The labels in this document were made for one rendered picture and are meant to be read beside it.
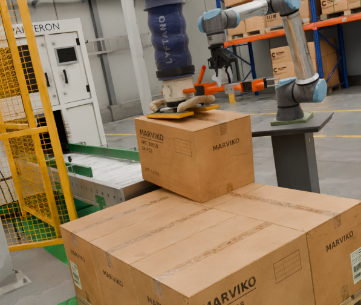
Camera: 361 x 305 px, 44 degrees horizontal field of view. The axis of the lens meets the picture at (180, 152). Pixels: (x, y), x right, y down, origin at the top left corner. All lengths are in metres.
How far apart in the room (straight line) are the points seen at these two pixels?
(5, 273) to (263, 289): 2.07
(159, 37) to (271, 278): 1.42
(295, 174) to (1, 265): 2.10
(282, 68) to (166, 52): 8.56
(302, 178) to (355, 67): 8.42
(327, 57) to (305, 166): 7.90
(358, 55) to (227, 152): 9.13
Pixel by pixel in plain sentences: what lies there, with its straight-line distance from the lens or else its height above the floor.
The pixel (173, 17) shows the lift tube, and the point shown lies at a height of 1.53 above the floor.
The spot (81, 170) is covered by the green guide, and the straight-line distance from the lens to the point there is 3.59.
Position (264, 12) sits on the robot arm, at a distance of 2.85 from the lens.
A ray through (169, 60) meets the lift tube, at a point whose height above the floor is 1.31.
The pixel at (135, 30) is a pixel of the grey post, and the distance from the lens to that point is 6.10.
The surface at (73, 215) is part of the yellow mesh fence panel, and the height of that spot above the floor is 0.31.
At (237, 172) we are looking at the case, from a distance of 2.49.
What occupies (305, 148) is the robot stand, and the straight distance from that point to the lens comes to 3.09.
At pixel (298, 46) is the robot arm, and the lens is 2.88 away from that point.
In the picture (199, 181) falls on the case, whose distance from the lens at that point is 2.32.
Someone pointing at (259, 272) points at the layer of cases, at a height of 0.49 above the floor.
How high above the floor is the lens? 1.28
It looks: 11 degrees down
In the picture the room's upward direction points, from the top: 10 degrees counter-clockwise
